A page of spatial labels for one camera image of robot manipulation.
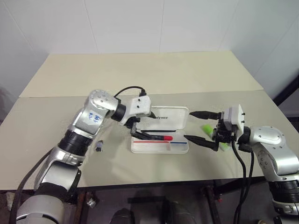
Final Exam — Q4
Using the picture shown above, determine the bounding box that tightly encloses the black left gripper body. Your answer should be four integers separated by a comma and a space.
125, 116, 141, 134

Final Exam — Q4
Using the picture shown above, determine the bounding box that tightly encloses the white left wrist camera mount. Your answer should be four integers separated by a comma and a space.
120, 94, 152, 126

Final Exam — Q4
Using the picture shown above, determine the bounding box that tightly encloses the rusty metal table leg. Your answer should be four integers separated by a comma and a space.
76, 186, 100, 224
201, 184, 222, 224

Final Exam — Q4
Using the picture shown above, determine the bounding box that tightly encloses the white open pencil case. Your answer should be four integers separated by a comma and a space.
130, 106, 190, 154

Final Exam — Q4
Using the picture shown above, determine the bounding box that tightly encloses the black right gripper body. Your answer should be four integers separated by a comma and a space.
213, 112, 238, 144

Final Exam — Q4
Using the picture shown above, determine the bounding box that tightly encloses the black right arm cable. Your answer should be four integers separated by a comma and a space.
242, 149, 256, 199
230, 139, 247, 224

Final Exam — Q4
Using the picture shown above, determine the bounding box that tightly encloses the black marker with red cap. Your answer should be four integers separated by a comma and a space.
146, 134, 173, 141

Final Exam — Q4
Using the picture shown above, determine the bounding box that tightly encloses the green marker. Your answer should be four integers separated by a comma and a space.
201, 125, 229, 152

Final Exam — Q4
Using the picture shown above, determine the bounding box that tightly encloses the dark rounded shape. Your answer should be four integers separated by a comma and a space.
111, 208, 136, 224

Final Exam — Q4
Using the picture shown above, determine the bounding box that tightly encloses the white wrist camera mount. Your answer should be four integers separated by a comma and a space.
120, 94, 152, 126
223, 104, 246, 134

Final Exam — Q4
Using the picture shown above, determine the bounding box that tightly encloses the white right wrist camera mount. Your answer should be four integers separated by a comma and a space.
223, 104, 246, 134

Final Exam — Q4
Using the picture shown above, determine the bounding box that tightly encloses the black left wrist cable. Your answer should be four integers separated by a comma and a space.
113, 86, 147, 98

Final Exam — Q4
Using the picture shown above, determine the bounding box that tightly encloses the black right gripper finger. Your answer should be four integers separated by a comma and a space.
189, 110, 221, 121
184, 134, 222, 152

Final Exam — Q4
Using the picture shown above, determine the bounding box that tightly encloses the black left upper arm cable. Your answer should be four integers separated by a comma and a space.
8, 149, 53, 224

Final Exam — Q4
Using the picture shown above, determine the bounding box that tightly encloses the black table crossbar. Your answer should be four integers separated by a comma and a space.
127, 196, 167, 206

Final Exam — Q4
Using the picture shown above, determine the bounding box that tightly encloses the black metal frame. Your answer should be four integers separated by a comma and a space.
272, 76, 299, 118

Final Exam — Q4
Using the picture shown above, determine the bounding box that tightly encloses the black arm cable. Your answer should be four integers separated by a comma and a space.
230, 139, 247, 224
8, 149, 53, 224
242, 149, 256, 199

